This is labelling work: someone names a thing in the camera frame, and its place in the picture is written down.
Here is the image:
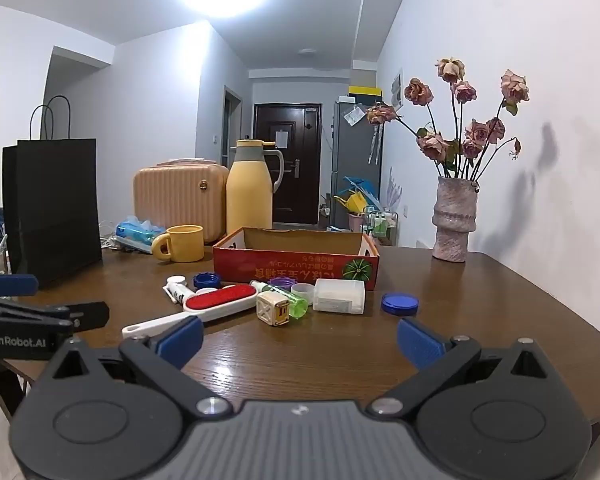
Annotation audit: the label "white red lint brush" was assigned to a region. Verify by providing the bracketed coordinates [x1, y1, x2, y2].
[122, 283, 259, 339]

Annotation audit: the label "small beige cube charger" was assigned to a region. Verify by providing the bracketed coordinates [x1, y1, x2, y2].
[256, 291, 291, 328]

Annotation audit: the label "green spray bottle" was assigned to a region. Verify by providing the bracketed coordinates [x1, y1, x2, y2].
[250, 280, 308, 319]

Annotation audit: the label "grey refrigerator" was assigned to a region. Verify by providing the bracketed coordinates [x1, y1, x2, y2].
[331, 100, 383, 231]

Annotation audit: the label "yellow ceramic mug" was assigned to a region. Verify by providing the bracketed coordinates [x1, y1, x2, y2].
[151, 225, 205, 263]

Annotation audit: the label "yellow watering can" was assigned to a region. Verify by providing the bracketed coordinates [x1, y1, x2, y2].
[334, 192, 368, 213]

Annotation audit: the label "blue folding rack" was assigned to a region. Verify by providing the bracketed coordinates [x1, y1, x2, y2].
[343, 176, 381, 208]

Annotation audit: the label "yellow thermos jug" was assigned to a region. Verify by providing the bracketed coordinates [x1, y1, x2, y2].
[226, 139, 285, 235]

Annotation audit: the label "white squeeze tube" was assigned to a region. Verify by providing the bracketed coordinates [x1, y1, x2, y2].
[164, 282, 196, 306]

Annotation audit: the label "pink textured vase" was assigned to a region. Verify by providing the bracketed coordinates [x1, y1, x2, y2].
[432, 176, 480, 263]

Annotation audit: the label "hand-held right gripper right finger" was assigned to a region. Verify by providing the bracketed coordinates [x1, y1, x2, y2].
[367, 317, 563, 418]

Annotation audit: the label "white plastic jar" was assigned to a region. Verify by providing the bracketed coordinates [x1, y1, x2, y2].
[312, 279, 366, 315]

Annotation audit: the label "white cables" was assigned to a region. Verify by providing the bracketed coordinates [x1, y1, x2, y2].
[99, 220, 126, 250]

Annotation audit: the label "yellow black box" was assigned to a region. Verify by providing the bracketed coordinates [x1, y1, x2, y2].
[348, 86, 382, 103]

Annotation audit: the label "blue round lid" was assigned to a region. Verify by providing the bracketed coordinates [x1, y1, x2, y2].
[381, 292, 419, 316]

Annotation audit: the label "pink ribbed suitcase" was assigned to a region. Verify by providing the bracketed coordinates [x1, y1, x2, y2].
[133, 159, 230, 244]

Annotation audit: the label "grey side door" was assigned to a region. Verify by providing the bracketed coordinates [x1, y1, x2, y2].
[223, 86, 244, 161]

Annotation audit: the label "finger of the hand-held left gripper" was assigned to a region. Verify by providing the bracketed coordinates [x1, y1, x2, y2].
[0, 274, 39, 297]
[44, 301, 110, 332]

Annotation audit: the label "bunch of dried roses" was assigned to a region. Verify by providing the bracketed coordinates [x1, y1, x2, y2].
[366, 57, 531, 181]

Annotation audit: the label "wire storage cart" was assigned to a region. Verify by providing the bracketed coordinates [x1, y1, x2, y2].
[362, 210, 398, 247]

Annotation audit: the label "red cardboard box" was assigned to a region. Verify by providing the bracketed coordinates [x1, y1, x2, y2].
[212, 226, 381, 292]

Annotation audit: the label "blue tissue pack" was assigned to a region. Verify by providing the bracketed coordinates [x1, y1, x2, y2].
[115, 216, 168, 253]

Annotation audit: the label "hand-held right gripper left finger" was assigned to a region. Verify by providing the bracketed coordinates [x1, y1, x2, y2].
[37, 316, 233, 418]

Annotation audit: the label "dark entrance door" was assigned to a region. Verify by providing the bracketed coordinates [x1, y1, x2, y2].
[253, 103, 323, 226]

